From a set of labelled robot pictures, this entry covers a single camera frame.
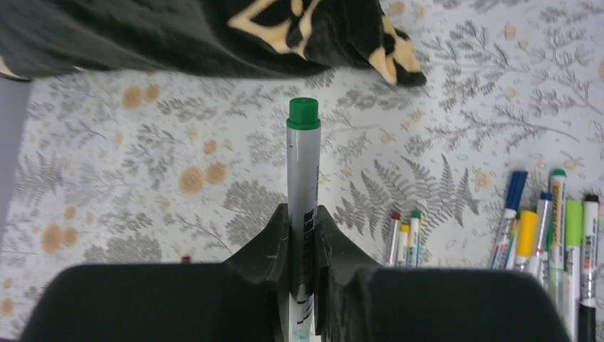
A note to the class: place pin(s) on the light green cap marker pen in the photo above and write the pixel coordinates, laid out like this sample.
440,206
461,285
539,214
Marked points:
573,243

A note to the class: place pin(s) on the brown marker pen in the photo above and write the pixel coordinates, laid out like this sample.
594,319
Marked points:
392,240

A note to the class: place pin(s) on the blue cap marker pen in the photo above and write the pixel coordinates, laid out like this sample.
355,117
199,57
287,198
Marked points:
502,242

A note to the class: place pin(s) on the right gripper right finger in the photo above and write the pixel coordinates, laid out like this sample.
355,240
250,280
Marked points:
358,299

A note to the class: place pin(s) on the dark green end marker pen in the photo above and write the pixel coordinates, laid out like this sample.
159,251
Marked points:
303,142

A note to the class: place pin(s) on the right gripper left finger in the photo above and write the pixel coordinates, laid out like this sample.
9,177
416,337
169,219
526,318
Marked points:
244,298

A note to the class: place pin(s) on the yellow cap marker pen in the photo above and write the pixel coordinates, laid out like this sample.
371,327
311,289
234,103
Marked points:
403,239

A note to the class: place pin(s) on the black pillow with beige flowers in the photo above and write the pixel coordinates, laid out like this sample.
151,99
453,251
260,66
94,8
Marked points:
236,39

